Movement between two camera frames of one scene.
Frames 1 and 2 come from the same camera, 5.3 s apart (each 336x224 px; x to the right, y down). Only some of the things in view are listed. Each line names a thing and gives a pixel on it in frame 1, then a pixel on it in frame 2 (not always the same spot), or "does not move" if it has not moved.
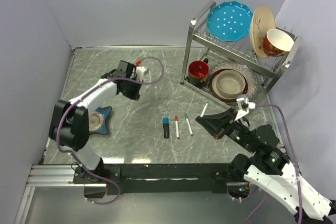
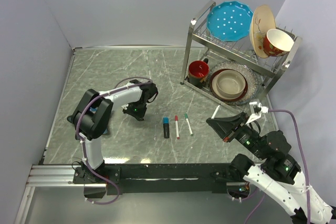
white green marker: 190,129 does not move
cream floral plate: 262,20 does not move
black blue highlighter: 166,130 does not move
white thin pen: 202,113 to 215,112
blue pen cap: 166,120 does not move
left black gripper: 134,95 to 139,116
